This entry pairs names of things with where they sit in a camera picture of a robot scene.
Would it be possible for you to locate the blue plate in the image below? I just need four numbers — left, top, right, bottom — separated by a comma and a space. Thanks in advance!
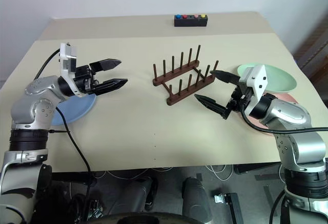
50, 93, 97, 126

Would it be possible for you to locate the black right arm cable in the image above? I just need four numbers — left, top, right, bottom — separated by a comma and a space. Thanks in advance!
241, 107, 328, 224

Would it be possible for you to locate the red plate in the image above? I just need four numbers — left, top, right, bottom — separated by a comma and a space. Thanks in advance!
239, 92, 300, 138

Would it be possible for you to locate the dark brown dish rack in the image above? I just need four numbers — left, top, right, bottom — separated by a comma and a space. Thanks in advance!
152, 44, 222, 106

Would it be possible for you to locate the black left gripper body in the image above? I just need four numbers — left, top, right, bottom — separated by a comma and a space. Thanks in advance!
73, 64, 100, 94

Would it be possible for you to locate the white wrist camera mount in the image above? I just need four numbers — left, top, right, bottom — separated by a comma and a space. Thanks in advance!
239, 64, 269, 115
58, 42, 84, 98

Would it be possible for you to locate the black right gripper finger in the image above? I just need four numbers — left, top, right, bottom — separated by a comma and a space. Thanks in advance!
194, 93, 232, 120
210, 70, 241, 84

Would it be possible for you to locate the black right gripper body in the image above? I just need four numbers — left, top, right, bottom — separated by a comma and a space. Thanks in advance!
225, 84, 251, 113

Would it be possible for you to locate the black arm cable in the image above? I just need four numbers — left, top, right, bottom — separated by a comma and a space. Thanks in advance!
241, 107, 328, 224
34, 48, 92, 220

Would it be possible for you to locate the green plate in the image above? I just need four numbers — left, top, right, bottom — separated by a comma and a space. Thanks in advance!
236, 64, 298, 93

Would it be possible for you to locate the black metal floor bracket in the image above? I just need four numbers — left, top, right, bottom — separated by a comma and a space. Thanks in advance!
214, 192, 244, 224

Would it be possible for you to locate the black button box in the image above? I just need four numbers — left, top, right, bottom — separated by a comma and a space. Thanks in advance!
174, 13, 208, 28

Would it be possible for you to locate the white floor cable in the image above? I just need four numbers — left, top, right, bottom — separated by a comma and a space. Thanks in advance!
204, 164, 234, 181

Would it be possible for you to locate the dark rounded shape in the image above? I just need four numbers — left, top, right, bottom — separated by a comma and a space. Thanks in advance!
181, 177, 214, 224
125, 175, 158, 212

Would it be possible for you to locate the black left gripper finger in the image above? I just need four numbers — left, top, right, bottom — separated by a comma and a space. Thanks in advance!
89, 58, 122, 72
93, 78, 129, 96

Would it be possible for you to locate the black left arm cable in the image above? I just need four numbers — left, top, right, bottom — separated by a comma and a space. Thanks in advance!
34, 48, 92, 220

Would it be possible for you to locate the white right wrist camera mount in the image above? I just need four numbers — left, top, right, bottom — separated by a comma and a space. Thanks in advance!
239, 64, 269, 115

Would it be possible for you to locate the black table frame bar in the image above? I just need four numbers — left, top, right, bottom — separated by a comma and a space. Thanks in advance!
51, 172, 97, 187
234, 162, 282, 175

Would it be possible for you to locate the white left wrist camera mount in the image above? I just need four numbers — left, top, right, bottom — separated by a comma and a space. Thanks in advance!
58, 42, 84, 98

